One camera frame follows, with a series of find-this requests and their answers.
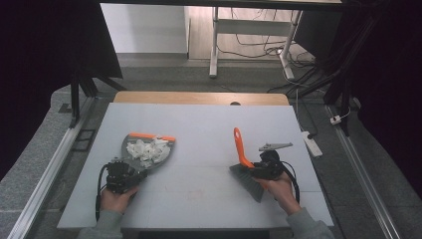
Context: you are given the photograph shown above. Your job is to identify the person's left hand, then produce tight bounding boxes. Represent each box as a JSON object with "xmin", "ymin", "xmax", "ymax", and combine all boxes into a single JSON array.
[{"xmin": 100, "ymin": 184, "xmax": 140, "ymax": 215}]

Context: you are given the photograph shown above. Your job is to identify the tangle of black floor cables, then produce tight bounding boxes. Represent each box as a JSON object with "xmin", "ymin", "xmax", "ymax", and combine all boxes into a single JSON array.
[{"xmin": 217, "ymin": 8, "xmax": 317, "ymax": 63}]

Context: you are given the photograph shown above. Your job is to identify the black metal stand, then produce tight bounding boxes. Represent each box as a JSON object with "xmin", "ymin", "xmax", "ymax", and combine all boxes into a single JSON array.
[
  {"xmin": 288, "ymin": 6, "xmax": 389, "ymax": 137},
  {"xmin": 68, "ymin": 71, "xmax": 128, "ymax": 129}
]

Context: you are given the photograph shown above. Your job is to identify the wooden table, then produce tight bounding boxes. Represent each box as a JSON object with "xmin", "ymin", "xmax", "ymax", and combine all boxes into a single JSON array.
[{"xmin": 112, "ymin": 91, "xmax": 291, "ymax": 107}]

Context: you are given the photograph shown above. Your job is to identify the gray dustpan with orange edge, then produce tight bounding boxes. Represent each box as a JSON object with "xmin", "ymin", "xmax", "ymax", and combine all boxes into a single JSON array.
[{"xmin": 119, "ymin": 131, "xmax": 177, "ymax": 173}]

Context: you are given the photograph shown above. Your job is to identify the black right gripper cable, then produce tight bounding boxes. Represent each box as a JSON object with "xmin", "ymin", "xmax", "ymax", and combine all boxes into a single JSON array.
[{"xmin": 281, "ymin": 160, "xmax": 302, "ymax": 204}]

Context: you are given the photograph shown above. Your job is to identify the pile of white paper scraps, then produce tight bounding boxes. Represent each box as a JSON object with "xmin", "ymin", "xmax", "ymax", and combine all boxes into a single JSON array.
[{"xmin": 125, "ymin": 137, "xmax": 172, "ymax": 168}]

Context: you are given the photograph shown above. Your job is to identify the aluminium rail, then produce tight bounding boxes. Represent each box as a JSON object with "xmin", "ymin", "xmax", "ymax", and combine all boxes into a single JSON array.
[
  {"xmin": 324, "ymin": 105, "xmax": 403, "ymax": 239},
  {"xmin": 6, "ymin": 96, "xmax": 98, "ymax": 239}
]

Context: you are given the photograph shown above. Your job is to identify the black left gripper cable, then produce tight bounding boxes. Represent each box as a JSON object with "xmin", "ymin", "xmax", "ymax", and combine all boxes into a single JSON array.
[{"xmin": 95, "ymin": 163, "xmax": 110, "ymax": 222}]

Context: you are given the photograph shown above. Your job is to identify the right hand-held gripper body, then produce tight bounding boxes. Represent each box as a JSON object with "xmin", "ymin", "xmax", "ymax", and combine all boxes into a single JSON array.
[{"xmin": 253, "ymin": 142, "xmax": 295, "ymax": 181}]

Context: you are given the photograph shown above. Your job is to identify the black curtain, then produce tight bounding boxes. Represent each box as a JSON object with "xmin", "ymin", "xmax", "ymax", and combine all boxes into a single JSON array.
[
  {"xmin": 0, "ymin": 0, "xmax": 124, "ymax": 180},
  {"xmin": 295, "ymin": 0, "xmax": 422, "ymax": 207}
]

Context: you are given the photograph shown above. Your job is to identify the white desk frame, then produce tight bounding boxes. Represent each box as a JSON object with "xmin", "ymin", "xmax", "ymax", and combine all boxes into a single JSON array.
[{"xmin": 208, "ymin": 6, "xmax": 304, "ymax": 81}]

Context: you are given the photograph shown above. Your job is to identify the white power strip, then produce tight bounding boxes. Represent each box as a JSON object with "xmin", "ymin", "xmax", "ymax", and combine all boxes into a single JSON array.
[{"xmin": 301, "ymin": 130, "xmax": 323, "ymax": 158}]

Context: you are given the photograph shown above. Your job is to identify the black plug with cable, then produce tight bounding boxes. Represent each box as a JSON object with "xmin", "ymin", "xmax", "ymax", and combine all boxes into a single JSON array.
[{"xmin": 295, "ymin": 88, "xmax": 317, "ymax": 140}]

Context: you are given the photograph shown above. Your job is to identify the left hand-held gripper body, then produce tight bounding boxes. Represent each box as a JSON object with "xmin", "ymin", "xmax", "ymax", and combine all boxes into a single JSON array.
[{"xmin": 105, "ymin": 157, "xmax": 142, "ymax": 194}]

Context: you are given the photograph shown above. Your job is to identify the orange-handled gray brush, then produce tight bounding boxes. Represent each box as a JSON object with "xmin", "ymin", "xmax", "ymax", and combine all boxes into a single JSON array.
[{"xmin": 229, "ymin": 126, "xmax": 267, "ymax": 203}]

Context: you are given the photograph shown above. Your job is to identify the person's right hand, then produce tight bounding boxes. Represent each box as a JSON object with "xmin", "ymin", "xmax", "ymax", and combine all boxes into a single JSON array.
[{"xmin": 254, "ymin": 171, "xmax": 303, "ymax": 216}]

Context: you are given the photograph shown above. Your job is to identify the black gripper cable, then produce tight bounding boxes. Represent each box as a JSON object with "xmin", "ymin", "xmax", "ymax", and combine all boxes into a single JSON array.
[
  {"xmin": 95, "ymin": 163, "xmax": 110, "ymax": 222},
  {"xmin": 281, "ymin": 160, "xmax": 302, "ymax": 204}
]

